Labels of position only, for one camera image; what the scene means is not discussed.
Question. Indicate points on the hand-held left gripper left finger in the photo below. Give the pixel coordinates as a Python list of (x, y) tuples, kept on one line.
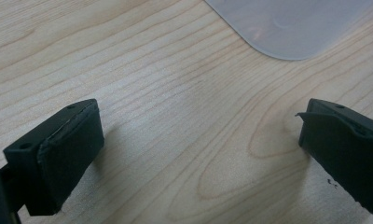
[(66, 155)]

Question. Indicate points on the clear plastic storage box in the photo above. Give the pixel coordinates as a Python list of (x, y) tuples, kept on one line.
[(293, 25)]

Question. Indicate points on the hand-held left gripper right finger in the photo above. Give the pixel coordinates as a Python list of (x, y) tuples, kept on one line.
[(346, 155)]

